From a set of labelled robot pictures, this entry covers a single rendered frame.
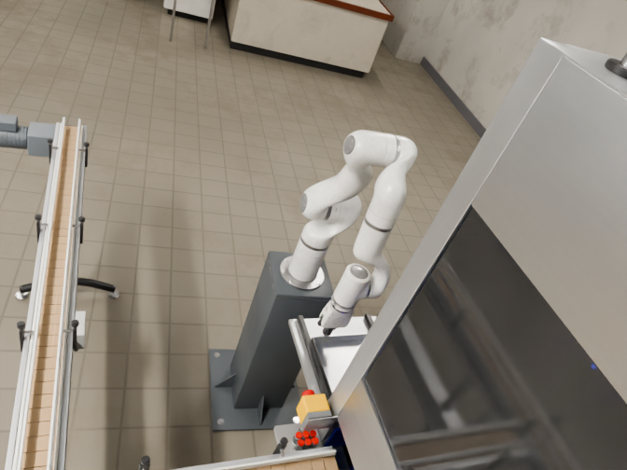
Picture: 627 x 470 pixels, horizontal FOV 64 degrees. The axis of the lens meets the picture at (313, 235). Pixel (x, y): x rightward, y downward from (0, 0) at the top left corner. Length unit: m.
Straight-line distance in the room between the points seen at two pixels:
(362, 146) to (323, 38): 5.05
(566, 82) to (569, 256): 0.27
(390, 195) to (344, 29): 5.18
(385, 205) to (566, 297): 0.71
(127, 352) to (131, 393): 0.23
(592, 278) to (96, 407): 2.20
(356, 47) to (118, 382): 5.07
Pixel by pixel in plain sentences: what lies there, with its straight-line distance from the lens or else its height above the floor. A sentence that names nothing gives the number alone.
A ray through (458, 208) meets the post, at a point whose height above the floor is 1.77.
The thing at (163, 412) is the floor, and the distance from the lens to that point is 2.59.
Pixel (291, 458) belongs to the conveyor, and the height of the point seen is 0.97.
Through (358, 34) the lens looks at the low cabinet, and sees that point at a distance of 6.57.
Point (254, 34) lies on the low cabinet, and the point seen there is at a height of 0.23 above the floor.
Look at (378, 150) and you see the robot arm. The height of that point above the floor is 1.60.
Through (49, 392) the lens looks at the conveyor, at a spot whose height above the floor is 0.93.
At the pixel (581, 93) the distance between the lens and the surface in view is 0.87.
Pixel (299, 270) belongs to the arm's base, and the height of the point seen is 0.92.
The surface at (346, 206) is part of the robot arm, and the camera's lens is 1.82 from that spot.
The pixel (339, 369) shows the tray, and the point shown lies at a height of 0.88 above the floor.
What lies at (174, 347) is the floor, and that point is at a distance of 2.79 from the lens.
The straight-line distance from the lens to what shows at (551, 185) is 0.87.
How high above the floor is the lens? 2.24
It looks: 37 degrees down
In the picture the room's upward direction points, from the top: 22 degrees clockwise
